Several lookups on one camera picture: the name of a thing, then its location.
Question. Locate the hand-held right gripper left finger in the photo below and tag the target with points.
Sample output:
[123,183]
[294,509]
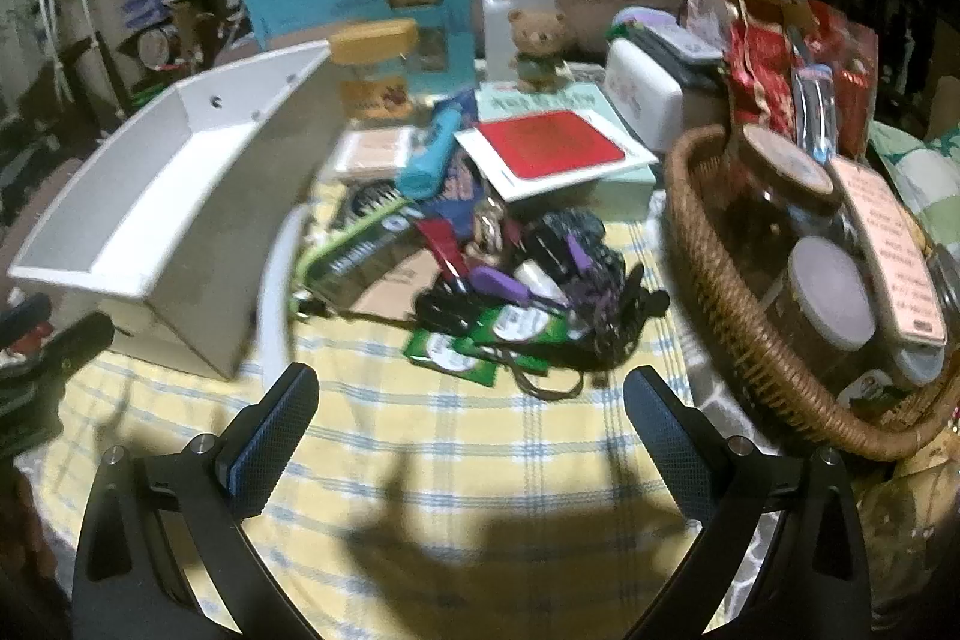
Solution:
[259,460]

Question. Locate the lilac pouch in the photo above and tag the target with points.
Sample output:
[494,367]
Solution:
[645,19]

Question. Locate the brown teddy bear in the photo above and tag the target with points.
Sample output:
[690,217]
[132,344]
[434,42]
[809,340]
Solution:
[536,44]

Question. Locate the green packet with white discs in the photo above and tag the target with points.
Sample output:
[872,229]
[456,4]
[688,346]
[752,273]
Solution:
[525,325]
[442,353]

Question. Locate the red envelope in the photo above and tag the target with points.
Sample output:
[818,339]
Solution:
[547,145]

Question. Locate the brown cardboard piece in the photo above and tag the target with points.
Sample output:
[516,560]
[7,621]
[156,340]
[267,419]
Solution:
[390,291]

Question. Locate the red clip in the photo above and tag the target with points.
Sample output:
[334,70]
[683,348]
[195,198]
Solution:
[442,250]

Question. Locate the wicker basket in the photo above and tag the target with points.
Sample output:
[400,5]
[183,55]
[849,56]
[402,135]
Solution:
[742,325]

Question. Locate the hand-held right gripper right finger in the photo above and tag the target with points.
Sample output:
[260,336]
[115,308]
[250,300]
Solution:
[671,445]

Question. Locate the grey patterned cloth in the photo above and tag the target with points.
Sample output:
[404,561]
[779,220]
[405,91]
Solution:
[761,546]

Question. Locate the mint green box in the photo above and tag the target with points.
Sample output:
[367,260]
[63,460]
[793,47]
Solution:
[630,192]

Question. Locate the cork-lidded glass jar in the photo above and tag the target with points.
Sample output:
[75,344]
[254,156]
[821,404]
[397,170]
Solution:
[787,168]

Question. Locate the teal bottle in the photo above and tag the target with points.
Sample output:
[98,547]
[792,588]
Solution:
[427,160]

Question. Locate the green-edged black packet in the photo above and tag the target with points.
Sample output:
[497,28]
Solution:
[360,254]

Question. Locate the green white cloth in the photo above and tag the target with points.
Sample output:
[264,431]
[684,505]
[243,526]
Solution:
[922,175]

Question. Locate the pink printed card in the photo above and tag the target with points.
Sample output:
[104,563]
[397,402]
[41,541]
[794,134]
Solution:
[892,250]

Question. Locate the white plastic case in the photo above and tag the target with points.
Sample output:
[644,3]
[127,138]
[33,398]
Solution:
[645,93]

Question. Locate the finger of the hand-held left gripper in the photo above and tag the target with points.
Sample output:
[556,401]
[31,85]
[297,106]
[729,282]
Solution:
[22,319]
[79,340]

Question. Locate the black clip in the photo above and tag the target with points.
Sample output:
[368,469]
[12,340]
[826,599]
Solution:
[626,310]

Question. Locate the beige flat box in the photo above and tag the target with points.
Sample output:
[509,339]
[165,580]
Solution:
[367,151]

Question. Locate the red snack bags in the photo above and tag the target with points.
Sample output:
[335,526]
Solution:
[757,78]

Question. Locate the cluttered shelf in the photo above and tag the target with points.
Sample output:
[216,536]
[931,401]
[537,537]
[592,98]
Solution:
[157,10]

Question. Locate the black scissors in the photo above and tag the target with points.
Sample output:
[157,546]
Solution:
[442,311]

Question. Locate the blue patterned box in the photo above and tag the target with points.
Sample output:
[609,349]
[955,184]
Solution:
[457,186]

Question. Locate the grey-lidded glass jar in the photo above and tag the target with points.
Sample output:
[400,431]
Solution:
[825,295]

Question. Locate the white storage box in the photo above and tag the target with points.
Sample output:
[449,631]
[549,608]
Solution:
[225,220]

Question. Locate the yellow checked tablecloth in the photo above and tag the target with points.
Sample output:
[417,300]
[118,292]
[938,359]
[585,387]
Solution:
[450,460]

